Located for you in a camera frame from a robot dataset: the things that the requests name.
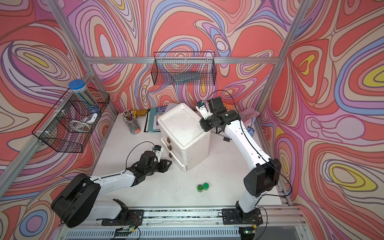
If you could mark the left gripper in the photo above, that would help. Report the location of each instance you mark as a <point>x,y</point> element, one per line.
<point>163,167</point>

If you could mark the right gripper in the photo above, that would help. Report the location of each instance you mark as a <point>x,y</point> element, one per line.
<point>205,128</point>

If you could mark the white drawer cabinet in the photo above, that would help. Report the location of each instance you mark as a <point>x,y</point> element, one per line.
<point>185,141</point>

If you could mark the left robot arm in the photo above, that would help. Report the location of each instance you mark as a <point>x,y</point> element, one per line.
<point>78,201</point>

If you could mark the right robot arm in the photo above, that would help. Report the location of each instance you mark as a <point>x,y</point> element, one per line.
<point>264,172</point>

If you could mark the green paint can left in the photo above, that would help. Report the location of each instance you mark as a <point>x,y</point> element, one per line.
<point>200,188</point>

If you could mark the green paint can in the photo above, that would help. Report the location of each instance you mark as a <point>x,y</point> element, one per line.
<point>206,186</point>
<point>200,188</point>

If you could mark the green paint can right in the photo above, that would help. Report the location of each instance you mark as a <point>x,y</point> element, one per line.
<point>206,186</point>

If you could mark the orange treehouse book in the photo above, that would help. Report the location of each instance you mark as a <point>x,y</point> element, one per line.
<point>230,106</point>

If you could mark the pink plastic case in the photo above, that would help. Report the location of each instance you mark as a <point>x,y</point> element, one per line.
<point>248,115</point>

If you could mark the teal folder with book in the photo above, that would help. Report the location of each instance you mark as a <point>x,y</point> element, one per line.
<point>153,114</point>

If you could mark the blue desk lamp base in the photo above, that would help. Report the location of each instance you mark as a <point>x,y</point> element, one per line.
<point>251,131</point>

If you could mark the pencil cup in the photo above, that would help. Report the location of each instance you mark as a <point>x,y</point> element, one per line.
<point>130,119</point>

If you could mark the white object in basket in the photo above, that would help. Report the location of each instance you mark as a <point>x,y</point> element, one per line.
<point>90,119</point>

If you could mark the blue lid pencil tube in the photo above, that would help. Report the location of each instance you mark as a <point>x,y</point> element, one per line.
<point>83,93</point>

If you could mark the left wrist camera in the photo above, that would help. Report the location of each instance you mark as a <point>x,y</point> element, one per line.
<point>157,149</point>

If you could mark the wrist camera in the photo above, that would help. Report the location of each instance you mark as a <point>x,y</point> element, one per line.
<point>216,106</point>
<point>157,149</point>

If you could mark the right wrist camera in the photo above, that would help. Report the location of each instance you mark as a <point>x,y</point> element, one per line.
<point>216,106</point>

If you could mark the black wire basket back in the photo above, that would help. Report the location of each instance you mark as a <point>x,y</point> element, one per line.
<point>184,68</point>

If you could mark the black wire basket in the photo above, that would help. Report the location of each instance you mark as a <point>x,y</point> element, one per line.
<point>184,68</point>
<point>65,133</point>

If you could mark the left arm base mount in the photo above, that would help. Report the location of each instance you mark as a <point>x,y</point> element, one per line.
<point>126,217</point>

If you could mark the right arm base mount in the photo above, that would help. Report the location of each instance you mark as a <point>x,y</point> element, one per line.
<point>237,217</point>

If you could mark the black wire basket left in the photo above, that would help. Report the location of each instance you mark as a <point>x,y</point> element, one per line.
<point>65,133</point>

